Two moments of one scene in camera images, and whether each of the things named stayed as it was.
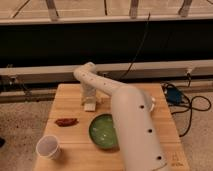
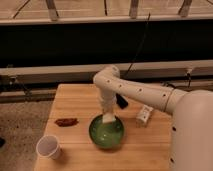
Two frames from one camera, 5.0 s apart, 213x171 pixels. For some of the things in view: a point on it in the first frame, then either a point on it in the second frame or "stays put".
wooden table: x=70 y=123 stays put
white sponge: x=89 y=106 -> x=108 y=118
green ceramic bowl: x=102 y=133 stays put
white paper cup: x=48 y=147 stays put
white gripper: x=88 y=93 -> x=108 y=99
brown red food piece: x=66 y=122 stays put
